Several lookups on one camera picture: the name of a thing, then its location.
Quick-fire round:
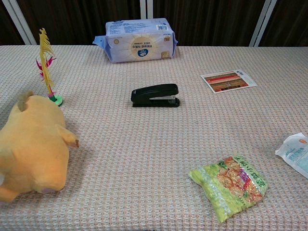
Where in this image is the beige waffle weave tablecloth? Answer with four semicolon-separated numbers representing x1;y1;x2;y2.
0;44;308;231

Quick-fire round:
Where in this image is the yellow feather shuttlecock green base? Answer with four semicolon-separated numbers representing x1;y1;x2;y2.
35;27;65;107

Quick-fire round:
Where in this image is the dark pleated curtain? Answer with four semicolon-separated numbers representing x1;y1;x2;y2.
0;0;308;48

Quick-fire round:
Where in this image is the white metal frame post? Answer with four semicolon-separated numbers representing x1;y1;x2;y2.
140;0;154;22
249;0;277;48
0;0;37;46

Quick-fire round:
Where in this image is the lavender tissue paper pack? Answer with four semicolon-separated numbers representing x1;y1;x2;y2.
92;20;179;64

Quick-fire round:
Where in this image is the yellow plush toy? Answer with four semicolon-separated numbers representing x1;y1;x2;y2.
0;90;79;204

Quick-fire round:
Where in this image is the black stapler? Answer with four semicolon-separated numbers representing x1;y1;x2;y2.
130;83;180;108

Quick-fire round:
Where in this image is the red building postcard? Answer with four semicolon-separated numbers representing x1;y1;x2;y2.
200;69;257;93

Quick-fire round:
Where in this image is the white plastic medical package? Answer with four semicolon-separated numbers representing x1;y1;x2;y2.
275;131;308;180

